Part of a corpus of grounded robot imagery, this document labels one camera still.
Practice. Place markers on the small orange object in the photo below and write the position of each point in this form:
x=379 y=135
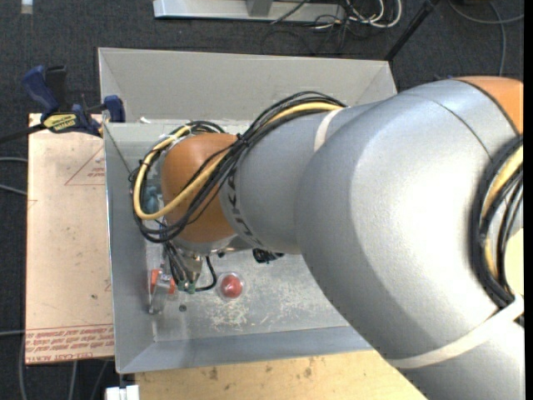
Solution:
x=155 y=281

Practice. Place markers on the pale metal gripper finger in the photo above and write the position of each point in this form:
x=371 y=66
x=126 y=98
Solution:
x=157 y=302

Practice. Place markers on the red ball in clear shell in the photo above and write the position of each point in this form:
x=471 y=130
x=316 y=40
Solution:
x=230 y=286

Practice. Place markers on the brown cardboard board, red print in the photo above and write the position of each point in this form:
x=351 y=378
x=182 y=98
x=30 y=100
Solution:
x=66 y=231

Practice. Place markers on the grey metal bin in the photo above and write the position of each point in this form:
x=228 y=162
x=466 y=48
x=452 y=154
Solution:
x=258 y=306

